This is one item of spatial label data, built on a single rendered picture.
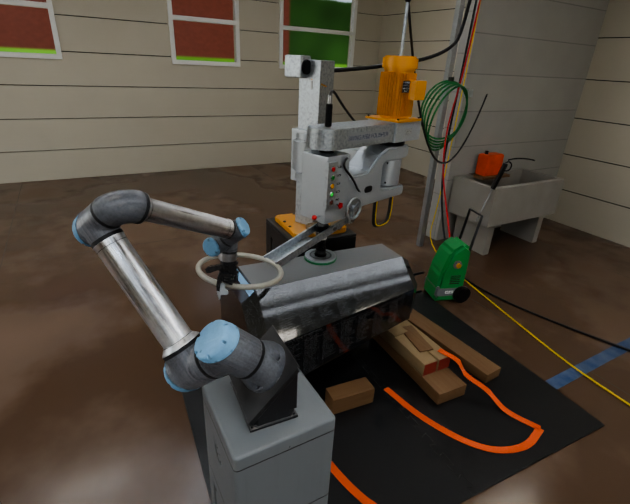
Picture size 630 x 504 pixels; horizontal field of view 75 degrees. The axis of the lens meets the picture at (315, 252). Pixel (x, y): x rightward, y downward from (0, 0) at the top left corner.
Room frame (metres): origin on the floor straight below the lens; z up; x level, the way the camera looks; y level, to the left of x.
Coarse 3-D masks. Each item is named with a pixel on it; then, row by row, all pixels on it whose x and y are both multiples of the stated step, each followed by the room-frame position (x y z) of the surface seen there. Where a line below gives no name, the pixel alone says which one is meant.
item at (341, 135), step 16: (320, 128) 2.43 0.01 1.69; (336, 128) 2.47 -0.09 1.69; (352, 128) 2.53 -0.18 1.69; (368, 128) 2.63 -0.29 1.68; (384, 128) 2.75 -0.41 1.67; (400, 128) 2.85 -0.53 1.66; (416, 128) 3.00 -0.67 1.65; (320, 144) 2.40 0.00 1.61; (336, 144) 2.42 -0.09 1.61; (352, 144) 2.53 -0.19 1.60; (368, 144) 2.64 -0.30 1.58; (384, 144) 2.92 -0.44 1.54; (400, 144) 2.92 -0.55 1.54
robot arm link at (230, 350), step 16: (208, 336) 1.11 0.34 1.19; (224, 336) 1.08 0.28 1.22; (240, 336) 1.12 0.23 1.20; (208, 352) 1.05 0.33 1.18; (224, 352) 1.05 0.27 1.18; (240, 352) 1.08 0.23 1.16; (256, 352) 1.12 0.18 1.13; (208, 368) 1.07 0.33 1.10; (224, 368) 1.06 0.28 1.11; (240, 368) 1.07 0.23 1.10
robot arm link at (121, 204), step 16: (112, 192) 1.31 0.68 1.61; (128, 192) 1.32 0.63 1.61; (144, 192) 1.36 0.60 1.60; (96, 208) 1.26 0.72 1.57; (112, 208) 1.26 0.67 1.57; (128, 208) 1.28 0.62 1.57; (144, 208) 1.31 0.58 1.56; (160, 208) 1.38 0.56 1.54; (176, 208) 1.44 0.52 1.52; (112, 224) 1.26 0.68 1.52; (160, 224) 1.40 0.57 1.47; (176, 224) 1.43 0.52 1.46; (192, 224) 1.48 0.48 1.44; (208, 224) 1.54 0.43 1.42; (224, 224) 1.61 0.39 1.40; (240, 224) 1.68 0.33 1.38; (224, 240) 1.68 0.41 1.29
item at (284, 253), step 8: (336, 224) 2.53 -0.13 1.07; (344, 224) 2.59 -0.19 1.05; (304, 232) 2.48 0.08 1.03; (312, 232) 2.53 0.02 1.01; (328, 232) 2.48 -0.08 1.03; (288, 240) 2.39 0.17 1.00; (296, 240) 2.43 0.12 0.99; (304, 240) 2.45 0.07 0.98; (312, 240) 2.38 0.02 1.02; (320, 240) 2.43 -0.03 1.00; (280, 248) 2.33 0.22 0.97; (288, 248) 2.37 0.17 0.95; (296, 248) 2.29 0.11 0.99; (304, 248) 2.33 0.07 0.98; (264, 256) 2.24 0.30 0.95; (272, 256) 2.29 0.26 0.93; (280, 256) 2.29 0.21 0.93; (288, 256) 2.23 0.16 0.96; (296, 256) 2.28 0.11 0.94; (280, 264) 2.19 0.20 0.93
